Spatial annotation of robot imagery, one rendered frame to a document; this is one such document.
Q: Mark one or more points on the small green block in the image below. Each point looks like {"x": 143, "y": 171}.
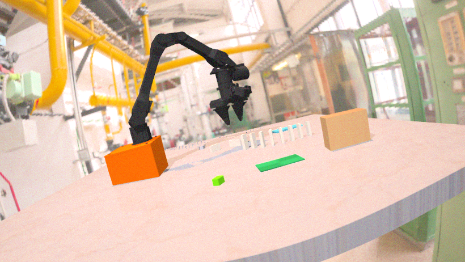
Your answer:
{"x": 217, "y": 181}

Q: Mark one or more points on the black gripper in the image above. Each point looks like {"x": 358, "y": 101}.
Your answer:
{"x": 221, "y": 107}

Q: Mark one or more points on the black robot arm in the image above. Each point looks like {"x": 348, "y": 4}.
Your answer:
{"x": 228, "y": 71}

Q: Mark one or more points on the green domino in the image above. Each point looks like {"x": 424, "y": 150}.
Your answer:
{"x": 279, "y": 162}

